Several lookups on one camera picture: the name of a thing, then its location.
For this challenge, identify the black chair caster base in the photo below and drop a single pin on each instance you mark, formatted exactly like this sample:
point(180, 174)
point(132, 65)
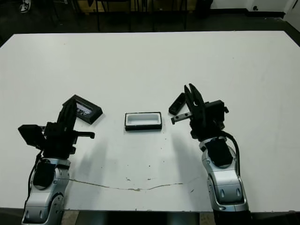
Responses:
point(255, 8)

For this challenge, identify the black phone-like camera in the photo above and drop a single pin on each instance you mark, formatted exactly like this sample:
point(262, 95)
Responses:
point(176, 104)

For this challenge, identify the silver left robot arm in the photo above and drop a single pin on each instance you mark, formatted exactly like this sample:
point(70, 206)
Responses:
point(44, 206)

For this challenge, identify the black box lid silver strip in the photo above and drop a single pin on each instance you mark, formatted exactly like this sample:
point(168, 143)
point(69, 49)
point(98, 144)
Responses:
point(91, 112)

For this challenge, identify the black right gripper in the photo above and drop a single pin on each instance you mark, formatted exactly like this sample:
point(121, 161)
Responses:
point(201, 124)

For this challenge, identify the black box base white lining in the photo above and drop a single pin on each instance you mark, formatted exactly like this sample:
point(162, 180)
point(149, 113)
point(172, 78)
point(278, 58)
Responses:
point(143, 119)

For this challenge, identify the black mesh chair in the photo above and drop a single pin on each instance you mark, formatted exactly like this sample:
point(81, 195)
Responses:
point(98, 18)

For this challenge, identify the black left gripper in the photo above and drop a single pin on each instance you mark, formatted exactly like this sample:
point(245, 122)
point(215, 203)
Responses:
point(59, 143)

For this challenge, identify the white door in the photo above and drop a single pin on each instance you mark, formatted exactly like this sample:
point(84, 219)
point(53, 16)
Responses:
point(293, 9)

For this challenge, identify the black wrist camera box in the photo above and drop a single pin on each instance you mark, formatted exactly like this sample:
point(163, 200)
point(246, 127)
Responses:
point(214, 106)
point(31, 137)

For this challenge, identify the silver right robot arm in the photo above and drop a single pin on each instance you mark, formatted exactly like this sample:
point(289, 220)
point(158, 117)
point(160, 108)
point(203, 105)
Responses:
point(227, 187)

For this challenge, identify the white black sneaker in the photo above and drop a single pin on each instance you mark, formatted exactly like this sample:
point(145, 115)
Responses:
point(25, 7)

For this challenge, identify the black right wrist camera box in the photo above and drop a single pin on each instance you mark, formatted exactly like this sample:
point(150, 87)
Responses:
point(214, 106)

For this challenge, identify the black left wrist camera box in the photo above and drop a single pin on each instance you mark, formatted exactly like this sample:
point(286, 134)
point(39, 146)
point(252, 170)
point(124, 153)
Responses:
point(31, 137)

